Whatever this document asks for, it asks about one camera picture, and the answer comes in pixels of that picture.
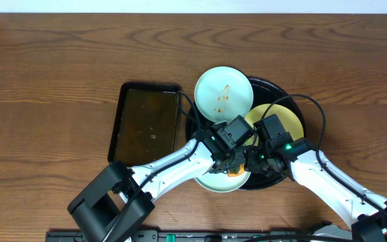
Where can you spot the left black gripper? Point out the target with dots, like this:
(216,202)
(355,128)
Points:
(226,165)

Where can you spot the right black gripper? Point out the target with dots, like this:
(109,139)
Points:
(252,165)

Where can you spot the orange green scrub sponge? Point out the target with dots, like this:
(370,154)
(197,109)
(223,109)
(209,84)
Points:
(236,171)

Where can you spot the mint plate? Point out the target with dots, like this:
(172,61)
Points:
(221,182)
(223,93)

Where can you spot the yellow plate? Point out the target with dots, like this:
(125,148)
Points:
(290,121)

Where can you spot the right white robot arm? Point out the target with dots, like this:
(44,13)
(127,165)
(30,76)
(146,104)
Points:
(362,210)

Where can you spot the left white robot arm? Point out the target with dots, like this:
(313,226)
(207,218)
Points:
(118,200)

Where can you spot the round black tray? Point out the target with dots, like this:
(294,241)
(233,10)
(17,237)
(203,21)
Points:
(264,92)

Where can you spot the black rectangular water tray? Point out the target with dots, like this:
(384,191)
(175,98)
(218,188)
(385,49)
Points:
(145,123)

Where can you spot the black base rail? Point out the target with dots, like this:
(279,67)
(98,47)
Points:
(173,236)

